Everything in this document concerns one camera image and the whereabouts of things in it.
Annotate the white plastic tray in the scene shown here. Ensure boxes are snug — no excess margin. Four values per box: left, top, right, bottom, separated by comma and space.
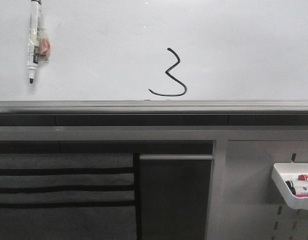
271, 163, 308, 211

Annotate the dark grey panel with rail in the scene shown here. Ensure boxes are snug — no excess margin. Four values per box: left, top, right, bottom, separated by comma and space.
140, 158, 212, 240

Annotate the grey fabric pocket organizer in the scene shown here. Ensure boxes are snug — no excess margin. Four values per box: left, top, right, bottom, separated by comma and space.
0, 153, 138, 240

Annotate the grey pegboard panel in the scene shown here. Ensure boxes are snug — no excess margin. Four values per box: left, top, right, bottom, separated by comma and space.
205, 140, 308, 240

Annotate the pink labelled marker in tray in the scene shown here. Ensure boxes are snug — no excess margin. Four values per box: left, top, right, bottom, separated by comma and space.
295, 191, 308, 198

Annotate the grey aluminium whiteboard tray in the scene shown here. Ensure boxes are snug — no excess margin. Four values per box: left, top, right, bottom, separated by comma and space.
0, 100, 308, 115

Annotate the black capped marker in tray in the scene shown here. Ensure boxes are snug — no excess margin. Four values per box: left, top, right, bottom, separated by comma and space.
285, 180, 308, 195

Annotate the red capped marker in tray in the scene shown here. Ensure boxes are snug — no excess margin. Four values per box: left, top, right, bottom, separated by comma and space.
298, 174, 308, 182

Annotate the white whiteboard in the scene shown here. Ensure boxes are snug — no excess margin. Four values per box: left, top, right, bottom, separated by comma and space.
0, 0, 308, 101

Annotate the white whiteboard marker black tip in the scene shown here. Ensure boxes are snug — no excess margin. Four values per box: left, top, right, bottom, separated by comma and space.
27, 0, 42, 84

